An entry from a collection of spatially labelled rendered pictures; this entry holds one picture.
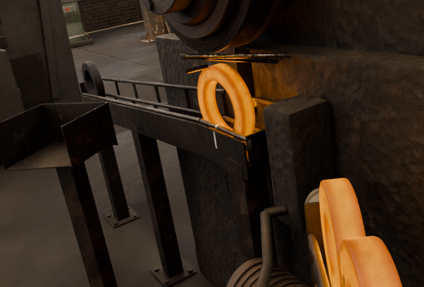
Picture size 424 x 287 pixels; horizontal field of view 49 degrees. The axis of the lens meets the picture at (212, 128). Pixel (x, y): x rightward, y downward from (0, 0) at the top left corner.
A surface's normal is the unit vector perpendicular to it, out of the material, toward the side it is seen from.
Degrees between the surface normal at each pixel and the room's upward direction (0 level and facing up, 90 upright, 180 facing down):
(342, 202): 24
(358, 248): 4
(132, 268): 0
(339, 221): 38
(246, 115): 92
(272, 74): 90
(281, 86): 90
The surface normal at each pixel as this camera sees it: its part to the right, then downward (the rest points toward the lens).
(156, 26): 0.51, 0.21
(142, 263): -0.15, -0.93
